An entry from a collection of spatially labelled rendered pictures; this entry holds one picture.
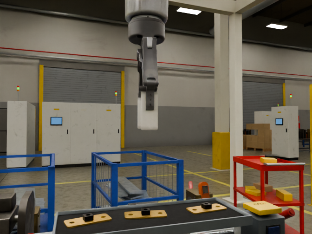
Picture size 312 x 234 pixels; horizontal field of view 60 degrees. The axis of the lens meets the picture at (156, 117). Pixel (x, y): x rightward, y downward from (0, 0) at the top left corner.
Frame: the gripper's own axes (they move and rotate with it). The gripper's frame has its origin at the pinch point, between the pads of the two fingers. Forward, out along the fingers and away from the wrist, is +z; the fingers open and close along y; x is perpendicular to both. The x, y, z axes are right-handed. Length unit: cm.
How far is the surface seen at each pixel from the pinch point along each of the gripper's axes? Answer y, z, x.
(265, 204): 4.0, 18.9, -27.5
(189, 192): 58, 29, -23
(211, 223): -5.9, 18.8, -11.5
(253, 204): 4.9, 18.9, -25.2
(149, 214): -0.6, 18.5, -0.6
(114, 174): 216, 50, 14
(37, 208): 46, 31, 35
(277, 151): 920, 107, -575
